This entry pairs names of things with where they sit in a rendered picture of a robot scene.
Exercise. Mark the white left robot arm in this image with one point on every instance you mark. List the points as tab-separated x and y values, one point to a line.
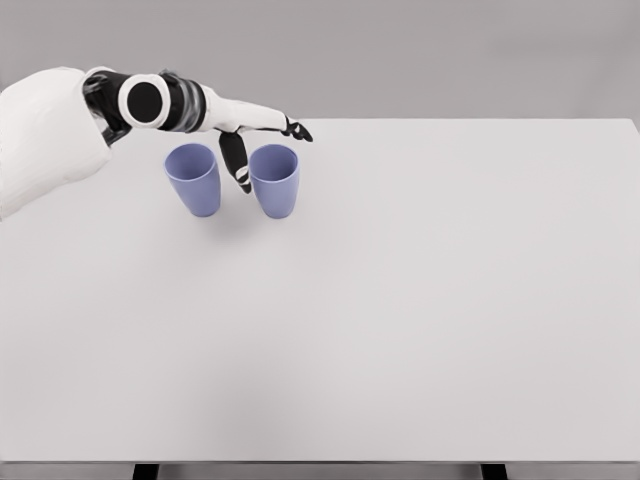
45	135

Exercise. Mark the lavender plastic cup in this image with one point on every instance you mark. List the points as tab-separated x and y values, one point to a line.
275	180
192	175

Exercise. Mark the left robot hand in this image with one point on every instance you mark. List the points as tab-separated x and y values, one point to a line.
260	118

